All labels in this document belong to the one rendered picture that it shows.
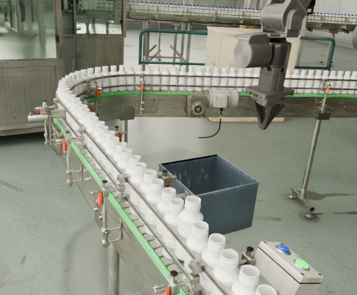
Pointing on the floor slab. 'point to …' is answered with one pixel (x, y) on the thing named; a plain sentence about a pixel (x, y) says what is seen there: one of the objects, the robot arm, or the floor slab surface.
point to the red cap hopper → (160, 49)
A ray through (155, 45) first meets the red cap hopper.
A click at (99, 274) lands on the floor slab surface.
